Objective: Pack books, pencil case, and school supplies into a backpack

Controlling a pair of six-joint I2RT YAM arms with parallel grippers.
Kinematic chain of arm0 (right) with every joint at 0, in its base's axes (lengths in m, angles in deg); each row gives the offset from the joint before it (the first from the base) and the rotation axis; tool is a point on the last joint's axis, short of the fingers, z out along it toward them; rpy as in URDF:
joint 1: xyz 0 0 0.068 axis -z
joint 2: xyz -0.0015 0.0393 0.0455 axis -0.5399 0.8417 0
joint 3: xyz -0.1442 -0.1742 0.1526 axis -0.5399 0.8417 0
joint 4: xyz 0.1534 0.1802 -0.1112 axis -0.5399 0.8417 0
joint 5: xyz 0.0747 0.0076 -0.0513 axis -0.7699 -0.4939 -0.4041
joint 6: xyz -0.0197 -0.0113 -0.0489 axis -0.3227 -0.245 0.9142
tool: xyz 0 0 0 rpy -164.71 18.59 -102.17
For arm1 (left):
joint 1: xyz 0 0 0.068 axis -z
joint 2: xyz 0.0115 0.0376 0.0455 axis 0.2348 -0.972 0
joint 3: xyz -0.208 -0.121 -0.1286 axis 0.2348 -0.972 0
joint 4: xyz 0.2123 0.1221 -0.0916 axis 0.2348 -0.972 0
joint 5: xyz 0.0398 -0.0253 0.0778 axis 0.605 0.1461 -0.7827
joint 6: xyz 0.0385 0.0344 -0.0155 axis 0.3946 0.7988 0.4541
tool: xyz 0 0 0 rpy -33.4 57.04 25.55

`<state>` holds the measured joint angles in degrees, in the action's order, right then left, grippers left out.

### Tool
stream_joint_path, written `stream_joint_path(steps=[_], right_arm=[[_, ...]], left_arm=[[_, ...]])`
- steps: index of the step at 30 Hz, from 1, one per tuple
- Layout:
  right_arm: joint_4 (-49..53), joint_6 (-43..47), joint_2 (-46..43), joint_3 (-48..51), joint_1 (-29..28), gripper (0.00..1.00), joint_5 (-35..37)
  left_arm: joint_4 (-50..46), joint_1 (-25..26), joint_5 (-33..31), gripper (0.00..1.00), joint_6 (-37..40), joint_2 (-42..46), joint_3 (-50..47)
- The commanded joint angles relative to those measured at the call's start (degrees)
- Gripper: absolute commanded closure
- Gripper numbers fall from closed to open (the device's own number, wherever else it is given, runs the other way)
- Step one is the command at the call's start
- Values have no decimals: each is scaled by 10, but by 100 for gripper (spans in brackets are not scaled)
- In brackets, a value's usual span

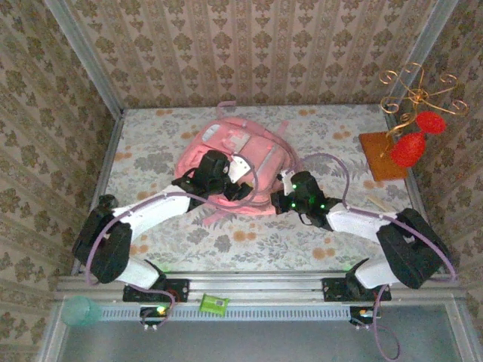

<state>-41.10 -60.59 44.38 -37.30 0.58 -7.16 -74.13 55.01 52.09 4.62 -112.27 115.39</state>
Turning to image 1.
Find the thin wooden stick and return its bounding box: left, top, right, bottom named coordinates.
left=368, top=195, right=389, bottom=212

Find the gold wire stand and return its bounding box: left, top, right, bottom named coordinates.
left=379, top=62, right=469, bottom=158

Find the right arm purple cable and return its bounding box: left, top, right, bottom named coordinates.
left=282, top=153, right=458, bottom=360

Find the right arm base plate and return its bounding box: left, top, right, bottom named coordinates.
left=321, top=277, right=392, bottom=302

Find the wooden base board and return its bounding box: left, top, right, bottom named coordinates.
left=358, top=130, right=410, bottom=183

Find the grey slotted cable duct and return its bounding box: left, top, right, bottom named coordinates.
left=98, top=303, right=352, bottom=322

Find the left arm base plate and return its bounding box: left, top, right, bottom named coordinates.
left=122, top=278, right=189, bottom=302

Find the aluminium frame rail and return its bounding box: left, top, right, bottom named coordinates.
left=54, top=271, right=463, bottom=302

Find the green device on rail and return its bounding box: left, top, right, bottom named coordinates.
left=198, top=293, right=230, bottom=313

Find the aluminium table side rail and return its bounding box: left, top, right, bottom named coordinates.
left=381, top=107, right=445, bottom=273
left=71, top=109, right=126, bottom=275

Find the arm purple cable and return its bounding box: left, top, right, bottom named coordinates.
left=85, top=164, right=261, bottom=331
left=282, top=153, right=458, bottom=360

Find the small red ornament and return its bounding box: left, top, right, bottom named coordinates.
left=416, top=111, right=447, bottom=136

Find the large red ornament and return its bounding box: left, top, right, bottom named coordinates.
left=390, top=131, right=427, bottom=168

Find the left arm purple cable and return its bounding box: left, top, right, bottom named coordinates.
left=85, top=164, right=261, bottom=331

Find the aluminium corner post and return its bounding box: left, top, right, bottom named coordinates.
left=43, top=0, right=125, bottom=118
left=384, top=0, right=460, bottom=110

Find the floral tablecloth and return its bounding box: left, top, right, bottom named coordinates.
left=85, top=104, right=433, bottom=272

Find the pink backpack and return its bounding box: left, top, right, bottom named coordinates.
left=175, top=100, right=303, bottom=227

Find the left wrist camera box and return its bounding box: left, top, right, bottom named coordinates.
left=227, top=155, right=251, bottom=184

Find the teal plastic cup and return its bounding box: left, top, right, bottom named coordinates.
left=61, top=295, right=103, bottom=327

